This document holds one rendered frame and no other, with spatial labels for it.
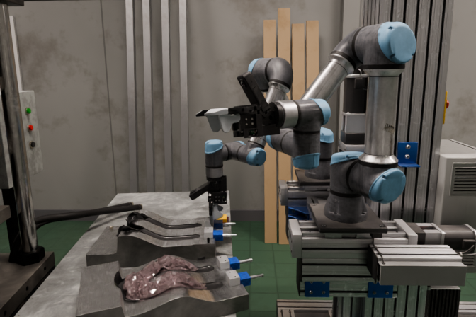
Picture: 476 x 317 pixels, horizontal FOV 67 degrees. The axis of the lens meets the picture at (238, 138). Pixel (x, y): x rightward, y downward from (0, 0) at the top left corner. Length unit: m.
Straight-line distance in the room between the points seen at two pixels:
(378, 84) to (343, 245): 0.56
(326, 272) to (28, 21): 3.59
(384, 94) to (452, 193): 0.58
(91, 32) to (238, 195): 2.16
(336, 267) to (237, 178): 2.46
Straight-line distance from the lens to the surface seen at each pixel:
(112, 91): 3.81
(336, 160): 1.27
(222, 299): 1.23
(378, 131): 1.15
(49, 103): 4.10
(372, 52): 1.13
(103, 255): 1.56
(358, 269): 1.41
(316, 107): 0.99
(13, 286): 1.65
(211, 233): 1.50
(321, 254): 1.35
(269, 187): 3.31
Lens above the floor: 1.56
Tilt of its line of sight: 11 degrees down
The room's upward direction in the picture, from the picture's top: 1 degrees counter-clockwise
